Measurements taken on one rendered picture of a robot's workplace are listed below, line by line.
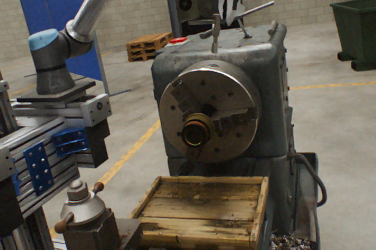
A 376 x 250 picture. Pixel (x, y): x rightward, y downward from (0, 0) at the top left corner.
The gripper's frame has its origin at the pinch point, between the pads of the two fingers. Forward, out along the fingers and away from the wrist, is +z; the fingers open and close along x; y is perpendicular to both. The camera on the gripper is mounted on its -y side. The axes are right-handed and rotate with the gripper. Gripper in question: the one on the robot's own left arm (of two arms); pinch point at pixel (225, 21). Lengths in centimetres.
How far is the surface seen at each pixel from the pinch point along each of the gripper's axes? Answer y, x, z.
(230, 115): -5.8, -12.5, 25.0
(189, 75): -10.8, 1.8, 15.9
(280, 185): 20, -13, 57
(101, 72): 151, 458, 153
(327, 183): 146, 45, 127
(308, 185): 57, 1, 76
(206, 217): -21, -24, 47
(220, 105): -4.5, -6.1, 24.4
